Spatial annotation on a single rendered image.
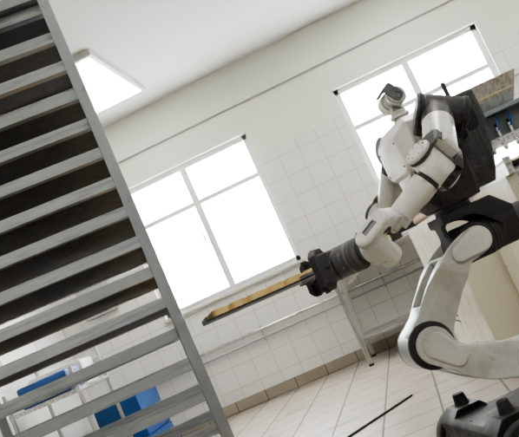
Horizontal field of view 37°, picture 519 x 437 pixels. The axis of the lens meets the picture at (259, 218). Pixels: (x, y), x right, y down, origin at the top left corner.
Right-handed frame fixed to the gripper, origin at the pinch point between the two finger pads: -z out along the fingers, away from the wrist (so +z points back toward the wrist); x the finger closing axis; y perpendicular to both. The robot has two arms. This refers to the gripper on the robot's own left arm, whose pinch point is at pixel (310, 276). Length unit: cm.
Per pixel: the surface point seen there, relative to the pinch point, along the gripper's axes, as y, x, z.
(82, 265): 40, 27, -39
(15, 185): 46, 54, -45
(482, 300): -168, -39, -30
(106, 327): 40, 9, -39
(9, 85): 40, 81, -39
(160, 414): 37, -18, -36
